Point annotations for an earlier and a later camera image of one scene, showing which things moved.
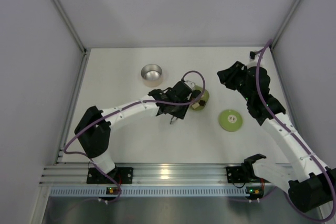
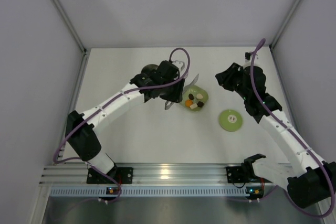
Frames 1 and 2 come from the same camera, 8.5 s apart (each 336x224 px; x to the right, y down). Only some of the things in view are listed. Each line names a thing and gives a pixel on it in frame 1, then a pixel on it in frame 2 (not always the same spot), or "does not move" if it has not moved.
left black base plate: x=121 y=175 does not move
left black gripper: x=192 y=98 → x=178 y=91
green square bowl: x=205 y=96 does not move
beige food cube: x=195 y=105 does not move
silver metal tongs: x=189 y=95 → x=180 y=65
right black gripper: x=229 y=76 does not move
